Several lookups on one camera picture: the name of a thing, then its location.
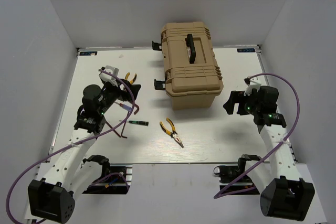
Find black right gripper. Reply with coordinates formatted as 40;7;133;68
223;89;261;115

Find blue label sticker right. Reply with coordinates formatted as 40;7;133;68
237;48;256;53

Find tan plastic toolbox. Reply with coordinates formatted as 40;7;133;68
152;22;224;110

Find blue label sticker left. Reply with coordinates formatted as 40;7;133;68
79;51;98;56

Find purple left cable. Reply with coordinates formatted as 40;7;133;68
5;70;136;222

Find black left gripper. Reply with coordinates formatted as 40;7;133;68
98;78;141;115

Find blue label sticker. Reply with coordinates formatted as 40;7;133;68
237;48;256;53
79;51;98;56

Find yellow black long-nose pliers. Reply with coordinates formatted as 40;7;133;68
160;118;184;148

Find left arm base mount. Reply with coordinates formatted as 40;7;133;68
81;155;133;195

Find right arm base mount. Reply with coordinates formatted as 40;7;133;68
213;154;260;195

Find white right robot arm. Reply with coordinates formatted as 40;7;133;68
223;86;315;221

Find green black screwdriver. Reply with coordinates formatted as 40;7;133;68
120;120;149;126

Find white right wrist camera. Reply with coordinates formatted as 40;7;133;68
244;77;261;96

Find blue red screwdriver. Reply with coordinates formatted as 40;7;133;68
117;103;132;111

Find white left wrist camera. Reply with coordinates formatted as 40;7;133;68
99;66;119;86

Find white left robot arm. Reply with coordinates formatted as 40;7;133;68
28;79;141;223

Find long brown hex key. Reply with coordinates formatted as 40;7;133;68
120;104;140;140

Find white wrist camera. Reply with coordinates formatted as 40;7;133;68
244;77;261;96
99;66;119;86

